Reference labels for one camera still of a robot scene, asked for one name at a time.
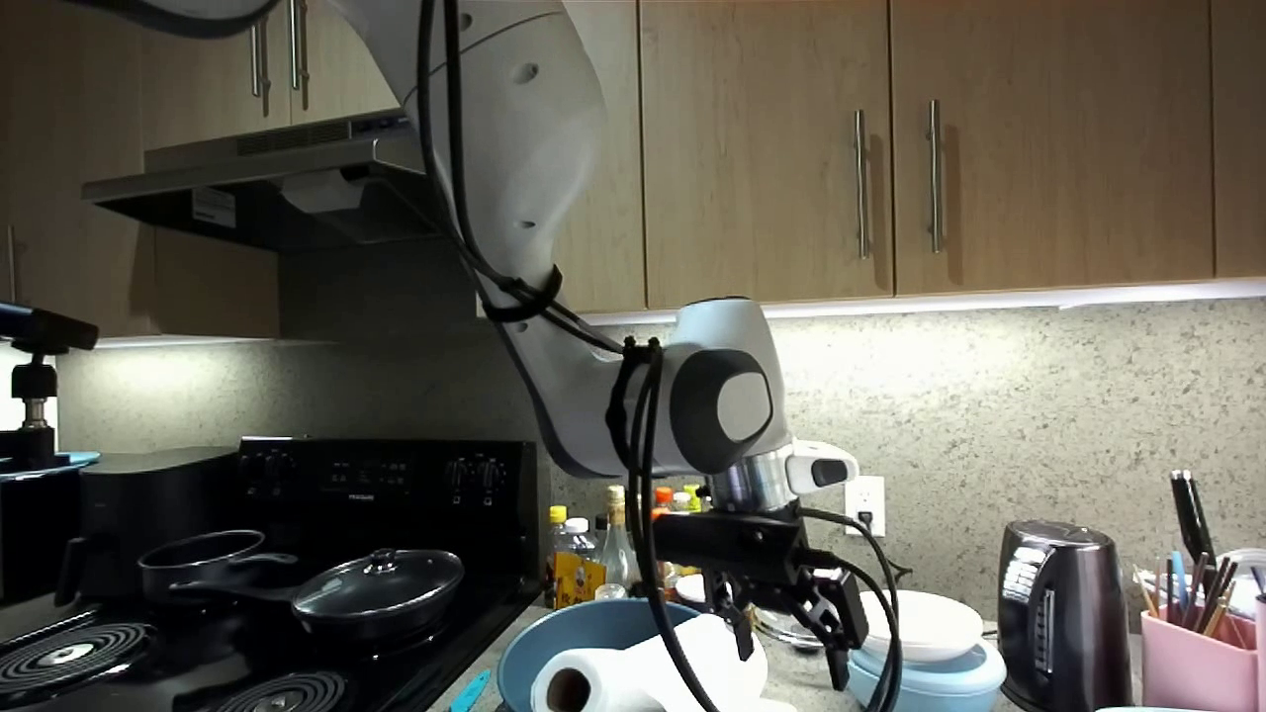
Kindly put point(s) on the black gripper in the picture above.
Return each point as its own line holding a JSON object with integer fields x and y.
{"x": 777, "y": 583}

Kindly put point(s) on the white paper towel roll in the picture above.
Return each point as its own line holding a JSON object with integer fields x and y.
{"x": 657, "y": 673}

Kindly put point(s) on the light blue bowl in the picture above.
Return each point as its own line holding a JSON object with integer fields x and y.
{"x": 923, "y": 690}

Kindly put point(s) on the large blue bowl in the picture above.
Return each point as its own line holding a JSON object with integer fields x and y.
{"x": 520, "y": 659}

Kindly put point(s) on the white round lid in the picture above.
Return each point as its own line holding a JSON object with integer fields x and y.
{"x": 932, "y": 628}

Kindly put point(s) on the yellow-cap condiment bottle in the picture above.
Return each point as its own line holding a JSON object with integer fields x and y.
{"x": 694, "y": 499}

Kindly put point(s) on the orange-cap sauce bottle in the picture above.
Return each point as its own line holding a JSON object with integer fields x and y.
{"x": 664, "y": 499}

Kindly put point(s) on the tall clear glass bottle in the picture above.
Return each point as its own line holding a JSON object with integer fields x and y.
{"x": 617, "y": 541}

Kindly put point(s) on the yellow-label oil bottle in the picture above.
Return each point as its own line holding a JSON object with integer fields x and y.
{"x": 578, "y": 578}

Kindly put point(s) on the white-cap clear bottle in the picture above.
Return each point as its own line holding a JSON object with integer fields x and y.
{"x": 578, "y": 536}

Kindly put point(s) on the black electric kettle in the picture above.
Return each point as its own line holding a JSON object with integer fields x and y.
{"x": 1053, "y": 607}

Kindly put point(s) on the black frying pan with lid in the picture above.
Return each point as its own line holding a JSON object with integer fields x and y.
{"x": 382, "y": 594}

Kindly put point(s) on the pink utensil holder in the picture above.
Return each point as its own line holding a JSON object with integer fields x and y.
{"x": 1194, "y": 665}

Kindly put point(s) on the under-cabinet light strip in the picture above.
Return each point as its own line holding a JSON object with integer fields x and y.
{"x": 1053, "y": 297}

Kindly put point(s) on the black electric stove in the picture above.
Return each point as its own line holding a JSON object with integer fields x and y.
{"x": 370, "y": 499}

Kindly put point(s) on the wooden upper cabinet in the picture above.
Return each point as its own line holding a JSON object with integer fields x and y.
{"x": 1053, "y": 132}

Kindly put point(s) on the small black pot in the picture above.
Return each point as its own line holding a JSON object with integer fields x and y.
{"x": 201, "y": 554}

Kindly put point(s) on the black countertop appliance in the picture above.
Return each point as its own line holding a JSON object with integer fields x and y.
{"x": 159, "y": 519}

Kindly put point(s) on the steel range hood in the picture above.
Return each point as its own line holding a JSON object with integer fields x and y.
{"x": 264, "y": 183}

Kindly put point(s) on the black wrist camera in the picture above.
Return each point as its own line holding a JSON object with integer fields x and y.
{"x": 725, "y": 541}

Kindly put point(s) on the white wall outlet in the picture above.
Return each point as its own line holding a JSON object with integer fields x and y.
{"x": 868, "y": 510}

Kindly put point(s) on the black camera on tripod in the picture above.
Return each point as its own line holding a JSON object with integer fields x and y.
{"x": 32, "y": 382}

